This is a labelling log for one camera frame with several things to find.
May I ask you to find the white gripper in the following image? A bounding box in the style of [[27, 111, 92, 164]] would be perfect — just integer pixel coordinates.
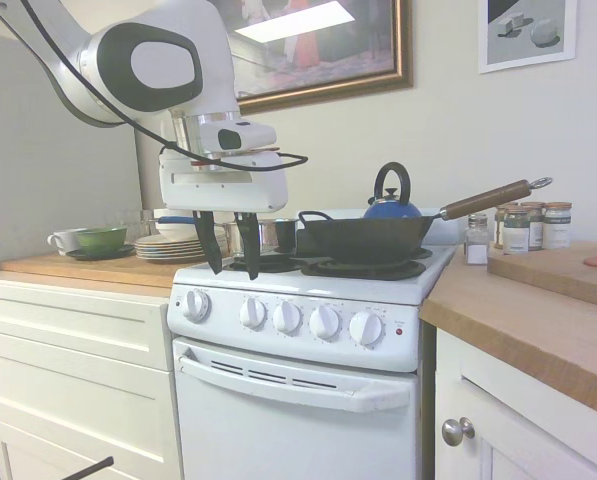
[[157, 148, 290, 281]]

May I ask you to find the white stove burner knob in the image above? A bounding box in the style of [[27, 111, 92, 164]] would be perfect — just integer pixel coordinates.
[[239, 296, 269, 330], [348, 310, 385, 346], [308, 304, 342, 341], [271, 301, 303, 335]]

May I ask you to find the white electric stove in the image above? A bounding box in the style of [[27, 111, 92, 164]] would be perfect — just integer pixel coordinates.
[[166, 207, 459, 480]]

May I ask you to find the white bowl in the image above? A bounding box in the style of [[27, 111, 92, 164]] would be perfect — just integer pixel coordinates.
[[155, 214, 205, 241]]

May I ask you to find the steel pot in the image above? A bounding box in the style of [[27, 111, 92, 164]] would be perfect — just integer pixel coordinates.
[[257, 217, 300, 254]]

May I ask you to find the large white oven knob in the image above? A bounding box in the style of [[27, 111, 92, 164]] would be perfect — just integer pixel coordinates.
[[181, 288, 213, 324]]

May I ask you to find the cream dinner plate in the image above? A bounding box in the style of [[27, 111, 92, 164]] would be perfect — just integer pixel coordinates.
[[136, 250, 227, 261], [134, 238, 228, 247], [135, 241, 228, 250], [134, 233, 228, 244], [136, 247, 227, 257], [135, 244, 228, 254]]

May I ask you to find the dark saucer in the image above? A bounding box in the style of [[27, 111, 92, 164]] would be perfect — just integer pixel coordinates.
[[66, 244, 137, 262]]

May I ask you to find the green bowl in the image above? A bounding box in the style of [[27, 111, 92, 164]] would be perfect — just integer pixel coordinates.
[[74, 226, 129, 251]]

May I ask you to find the white cup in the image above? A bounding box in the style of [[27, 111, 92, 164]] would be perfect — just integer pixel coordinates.
[[46, 228, 87, 257]]

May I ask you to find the white oven door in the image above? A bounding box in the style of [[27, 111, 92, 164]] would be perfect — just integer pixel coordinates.
[[171, 335, 420, 480]]

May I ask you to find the white refrigerator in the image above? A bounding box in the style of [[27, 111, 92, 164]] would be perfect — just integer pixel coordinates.
[[0, 27, 144, 277]]

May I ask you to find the white drawer cabinet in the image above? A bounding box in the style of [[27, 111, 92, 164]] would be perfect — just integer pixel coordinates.
[[0, 277, 184, 480]]

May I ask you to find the gold framed painting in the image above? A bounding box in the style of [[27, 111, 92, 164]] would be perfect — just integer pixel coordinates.
[[212, 0, 414, 115]]

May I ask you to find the glass salt shaker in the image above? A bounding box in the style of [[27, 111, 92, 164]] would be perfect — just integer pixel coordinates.
[[464, 213, 489, 265]]

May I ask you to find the glass spice jar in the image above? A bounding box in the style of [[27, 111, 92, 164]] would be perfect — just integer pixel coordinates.
[[542, 201, 573, 250], [502, 207, 531, 255], [520, 201, 547, 251], [493, 202, 519, 250]]

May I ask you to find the silver cabinet knob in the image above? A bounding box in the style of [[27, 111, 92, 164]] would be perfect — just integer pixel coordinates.
[[441, 416, 477, 448]]

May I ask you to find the wooden cutting board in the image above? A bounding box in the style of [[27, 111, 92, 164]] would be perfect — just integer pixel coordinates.
[[486, 241, 597, 311]]

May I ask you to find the large grey shapes poster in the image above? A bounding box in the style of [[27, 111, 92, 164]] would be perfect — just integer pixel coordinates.
[[478, 0, 578, 75]]

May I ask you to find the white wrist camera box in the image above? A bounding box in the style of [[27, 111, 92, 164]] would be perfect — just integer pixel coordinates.
[[199, 121, 278, 151]]

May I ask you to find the black wok wooden handle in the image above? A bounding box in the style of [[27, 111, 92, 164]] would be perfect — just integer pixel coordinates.
[[297, 177, 553, 265]]

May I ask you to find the blue kettle black handle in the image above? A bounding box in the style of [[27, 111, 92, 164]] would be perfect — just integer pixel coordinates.
[[362, 161, 424, 220]]

